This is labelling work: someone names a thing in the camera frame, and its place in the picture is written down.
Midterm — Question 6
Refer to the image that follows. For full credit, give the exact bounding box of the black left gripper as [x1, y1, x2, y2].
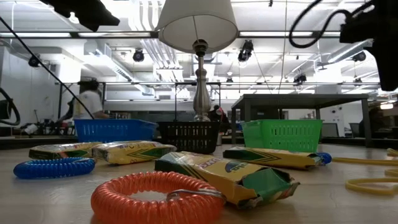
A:
[40, 0, 121, 32]

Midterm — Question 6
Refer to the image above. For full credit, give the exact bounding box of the thick black cable loop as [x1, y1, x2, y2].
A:
[0, 88, 21, 126]

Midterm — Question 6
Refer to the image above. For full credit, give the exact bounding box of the dark monitor screen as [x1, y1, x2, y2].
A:
[0, 99, 12, 121]

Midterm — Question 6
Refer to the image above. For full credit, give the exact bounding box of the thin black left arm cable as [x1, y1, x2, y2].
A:
[0, 16, 95, 120]

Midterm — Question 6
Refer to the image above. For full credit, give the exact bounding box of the black metal rack frame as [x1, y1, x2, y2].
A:
[55, 80, 222, 123]

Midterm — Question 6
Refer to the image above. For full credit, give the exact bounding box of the small white object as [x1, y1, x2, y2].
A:
[24, 123, 39, 136]

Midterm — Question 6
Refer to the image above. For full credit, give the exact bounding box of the red coil wristband keychain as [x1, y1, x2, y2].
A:
[90, 170, 227, 224]

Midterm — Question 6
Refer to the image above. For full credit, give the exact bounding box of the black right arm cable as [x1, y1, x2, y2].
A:
[289, 0, 374, 49]

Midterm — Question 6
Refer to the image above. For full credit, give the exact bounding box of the yellow Crayola crayon box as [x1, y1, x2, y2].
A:
[223, 146, 325, 170]

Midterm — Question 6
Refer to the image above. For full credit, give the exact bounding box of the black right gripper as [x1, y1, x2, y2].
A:
[372, 0, 398, 92]

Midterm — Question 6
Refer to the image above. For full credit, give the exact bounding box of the black plastic slotted basket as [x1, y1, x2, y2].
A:
[157, 121, 222, 156]

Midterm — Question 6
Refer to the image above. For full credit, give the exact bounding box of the blue coil wristband keychain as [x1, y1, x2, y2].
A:
[315, 151, 333, 166]
[13, 157, 97, 180]

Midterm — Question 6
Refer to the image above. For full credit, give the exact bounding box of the green plastic slotted basket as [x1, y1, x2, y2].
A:
[241, 119, 324, 154]

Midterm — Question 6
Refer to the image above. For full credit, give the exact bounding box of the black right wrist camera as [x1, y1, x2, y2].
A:
[339, 14, 374, 44]

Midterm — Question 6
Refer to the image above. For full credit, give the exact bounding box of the blue plastic slotted basket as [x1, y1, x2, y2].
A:
[73, 118, 158, 144]

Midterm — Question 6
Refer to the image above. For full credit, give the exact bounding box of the grey monitor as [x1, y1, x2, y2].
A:
[321, 122, 340, 139]

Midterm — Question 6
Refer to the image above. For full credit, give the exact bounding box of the white shade silver table lamp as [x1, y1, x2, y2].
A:
[154, 0, 239, 123]

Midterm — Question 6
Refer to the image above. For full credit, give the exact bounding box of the black ceiling spotlight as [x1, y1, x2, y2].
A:
[132, 49, 146, 63]
[351, 51, 368, 63]
[237, 39, 255, 63]
[293, 73, 308, 85]
[27, 54, 42, 68]

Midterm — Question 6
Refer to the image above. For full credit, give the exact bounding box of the person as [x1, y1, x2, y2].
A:
[207, 105, 230, 124]
[57, 79, 110, 121]
[359, 107, 385, 139]

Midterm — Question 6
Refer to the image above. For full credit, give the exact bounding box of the plastic-wrapped crayon pack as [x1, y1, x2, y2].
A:
[91, 140, 178, 166]
[28, 142, 103, 161]

